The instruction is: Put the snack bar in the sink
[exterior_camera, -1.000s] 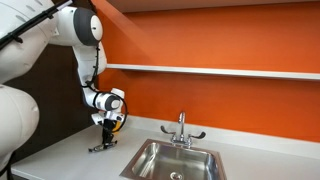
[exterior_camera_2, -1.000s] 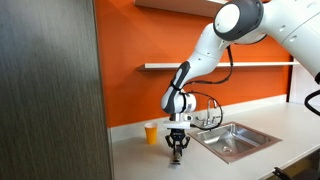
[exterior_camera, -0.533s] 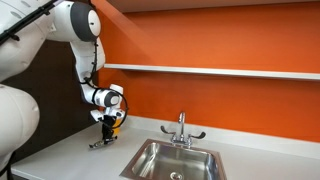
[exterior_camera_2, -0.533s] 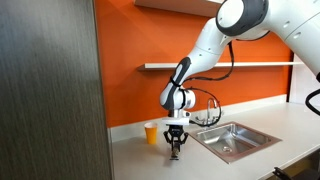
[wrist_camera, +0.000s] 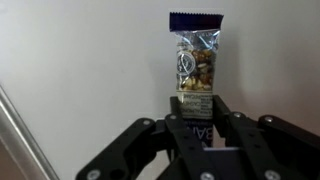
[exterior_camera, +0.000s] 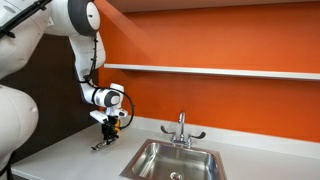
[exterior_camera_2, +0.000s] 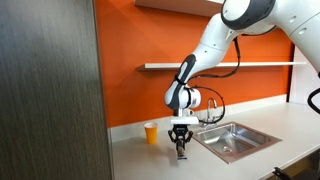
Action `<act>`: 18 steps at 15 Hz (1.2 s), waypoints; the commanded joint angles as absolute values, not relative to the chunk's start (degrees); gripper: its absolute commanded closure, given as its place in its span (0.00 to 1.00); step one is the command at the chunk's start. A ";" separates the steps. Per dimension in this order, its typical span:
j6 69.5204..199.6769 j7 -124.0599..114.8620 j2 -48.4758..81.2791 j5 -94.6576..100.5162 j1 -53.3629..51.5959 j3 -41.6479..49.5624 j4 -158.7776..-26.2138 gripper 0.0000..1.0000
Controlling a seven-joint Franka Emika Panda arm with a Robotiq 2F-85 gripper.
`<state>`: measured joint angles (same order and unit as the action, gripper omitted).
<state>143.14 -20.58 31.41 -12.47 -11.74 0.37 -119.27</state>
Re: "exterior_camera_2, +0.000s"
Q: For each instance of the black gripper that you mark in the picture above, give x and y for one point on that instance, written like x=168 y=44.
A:
x=180 y=133

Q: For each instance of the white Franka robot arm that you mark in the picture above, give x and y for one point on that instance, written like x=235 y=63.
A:
x=220 y=36

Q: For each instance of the stainless steel sink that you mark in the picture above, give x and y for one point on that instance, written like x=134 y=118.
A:
x=233 y=141

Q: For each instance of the orange paper cup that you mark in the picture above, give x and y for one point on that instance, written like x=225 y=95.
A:
x=151 y=134

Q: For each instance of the white backsplash strip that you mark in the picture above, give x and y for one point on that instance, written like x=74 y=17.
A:
x=140 y=130

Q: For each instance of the dark wood cabinet panel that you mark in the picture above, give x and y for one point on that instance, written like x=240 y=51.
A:
x=50 y=93

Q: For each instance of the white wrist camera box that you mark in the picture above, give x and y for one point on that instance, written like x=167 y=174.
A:
x=185 y=120

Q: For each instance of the thin white wall shelf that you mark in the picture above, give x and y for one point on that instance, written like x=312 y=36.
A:
x=156 y=66

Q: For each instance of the thick white wall shelf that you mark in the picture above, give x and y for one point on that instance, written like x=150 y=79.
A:
x=180 y=6

